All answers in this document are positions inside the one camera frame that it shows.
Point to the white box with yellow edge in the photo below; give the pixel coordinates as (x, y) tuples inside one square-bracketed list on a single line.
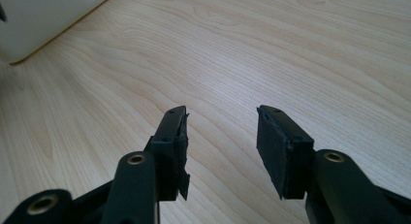
[(42, 20)]

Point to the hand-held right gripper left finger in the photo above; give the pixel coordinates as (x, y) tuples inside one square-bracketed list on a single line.
[(168, 159)]

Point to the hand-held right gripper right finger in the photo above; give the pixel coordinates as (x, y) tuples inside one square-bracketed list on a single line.
[(284, 159)]

